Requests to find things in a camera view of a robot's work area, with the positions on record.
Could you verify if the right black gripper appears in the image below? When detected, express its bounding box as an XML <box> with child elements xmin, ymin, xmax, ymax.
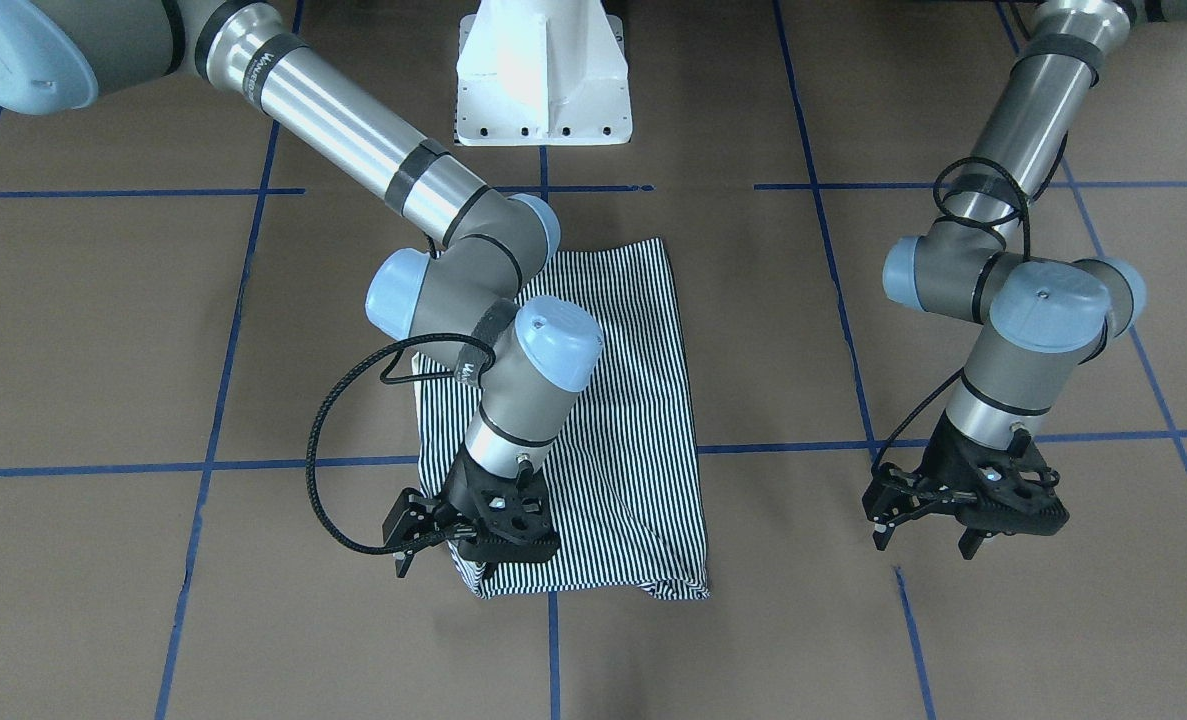
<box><xmin>383</xmin><ymin>446</ymin><xmax>561</xmax><ymax>579</ymax></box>

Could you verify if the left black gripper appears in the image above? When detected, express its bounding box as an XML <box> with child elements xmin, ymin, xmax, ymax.
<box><xmin>863</xmin><ymin>414</ymin><xmax>1069</xmax><ymax>560</ymax></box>

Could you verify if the navy white striped polo shirt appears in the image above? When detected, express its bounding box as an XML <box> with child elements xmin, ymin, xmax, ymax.
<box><xmin>429</xmin><ymin>238</ymin><xmax>709</xmax><ymax>600</ymax></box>

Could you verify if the right grey silver robot arm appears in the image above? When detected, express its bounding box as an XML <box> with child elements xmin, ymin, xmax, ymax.
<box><xmin>0</xmin><ymin>1</ymin><xmax>603</xmax><ymax>575</ymax></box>

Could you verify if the left grey silver robot arm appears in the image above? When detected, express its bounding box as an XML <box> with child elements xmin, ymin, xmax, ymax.
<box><xmin>862</xmin><ymin>1</ymin><xmax>1166</xmax><ymax>559</ymax></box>

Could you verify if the black braided cable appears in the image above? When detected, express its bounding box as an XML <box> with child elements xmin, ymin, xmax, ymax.
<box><xmin>305</xmin><ymin>334</ymin><xmax>499</xmax><ymax>557</ymax></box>
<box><xmin>870</xmin><ymin>368</ymin><xmax>966</xmax><ymax>476</ymax></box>

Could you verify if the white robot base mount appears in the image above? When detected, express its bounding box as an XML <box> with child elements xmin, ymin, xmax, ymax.
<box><xmin>453</xmin><ymin>1</ymin><xmax>634</xmax><ymax>147</ymax></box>

